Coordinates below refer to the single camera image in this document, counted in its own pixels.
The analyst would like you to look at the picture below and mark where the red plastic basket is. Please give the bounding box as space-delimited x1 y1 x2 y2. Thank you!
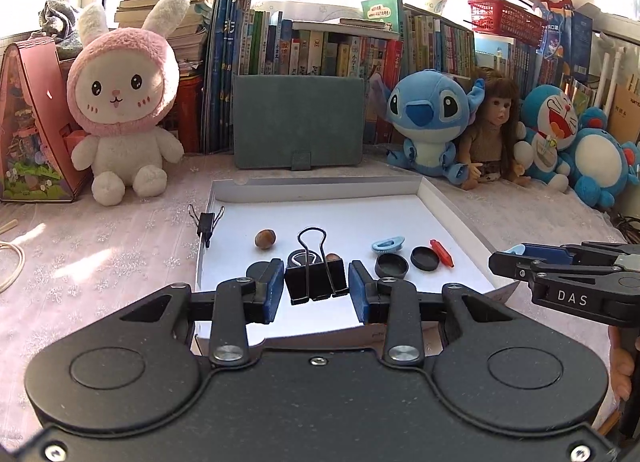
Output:
468 0 546 46

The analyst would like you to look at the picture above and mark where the row of books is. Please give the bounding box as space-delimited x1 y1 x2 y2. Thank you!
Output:
200 0 591 153

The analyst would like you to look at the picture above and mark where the Doraemon plush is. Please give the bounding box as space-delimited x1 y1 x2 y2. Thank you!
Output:
513 84 578 193

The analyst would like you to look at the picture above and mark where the small black binder clip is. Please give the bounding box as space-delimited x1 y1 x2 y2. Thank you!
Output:
188 204 224 248

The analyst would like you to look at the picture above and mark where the pink triangular house box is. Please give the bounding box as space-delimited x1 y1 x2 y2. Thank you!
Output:
1 37 90 202

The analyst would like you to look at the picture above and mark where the black round puck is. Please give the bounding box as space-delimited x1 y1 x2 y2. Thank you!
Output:
288 249 322 268
246 261 270 282

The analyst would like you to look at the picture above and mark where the person right hand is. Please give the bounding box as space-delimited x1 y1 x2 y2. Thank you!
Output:
608 327 634 401

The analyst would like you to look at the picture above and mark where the black round cap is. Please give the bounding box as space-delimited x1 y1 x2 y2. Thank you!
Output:
410 245 440 271
374 252 409 279

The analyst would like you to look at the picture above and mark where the light brown hazelnut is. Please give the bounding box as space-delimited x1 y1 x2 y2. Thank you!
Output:
254 228 277 251

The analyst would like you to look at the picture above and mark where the red crate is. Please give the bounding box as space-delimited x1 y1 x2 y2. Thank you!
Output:
174 76 203 153

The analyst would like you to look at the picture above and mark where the blue Stitch plush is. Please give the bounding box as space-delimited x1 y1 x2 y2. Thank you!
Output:
368 70 485 186

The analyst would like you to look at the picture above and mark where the beige cord with pendant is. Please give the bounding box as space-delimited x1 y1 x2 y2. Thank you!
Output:
0 218 27 295

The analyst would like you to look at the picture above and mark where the brown haired doll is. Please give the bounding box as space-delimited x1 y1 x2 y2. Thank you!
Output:
457 67 530 190

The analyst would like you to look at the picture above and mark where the green suede case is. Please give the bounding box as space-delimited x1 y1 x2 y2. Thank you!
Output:
232 74 366 171

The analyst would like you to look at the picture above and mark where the stack of books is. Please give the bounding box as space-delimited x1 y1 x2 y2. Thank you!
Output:
114 0 215 78

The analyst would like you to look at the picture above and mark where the pink bunny plush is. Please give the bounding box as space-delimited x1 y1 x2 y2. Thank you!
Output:
66 4 184 207

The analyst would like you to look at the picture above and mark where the large black binder clip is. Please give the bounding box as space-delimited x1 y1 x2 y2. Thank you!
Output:
284 226 349 305

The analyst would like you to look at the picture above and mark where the blue hair clip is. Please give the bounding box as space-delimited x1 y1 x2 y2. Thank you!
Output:
371 236 405 254

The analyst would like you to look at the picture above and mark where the white shallow cardboard box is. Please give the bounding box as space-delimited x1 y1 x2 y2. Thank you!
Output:
192 175 519 353

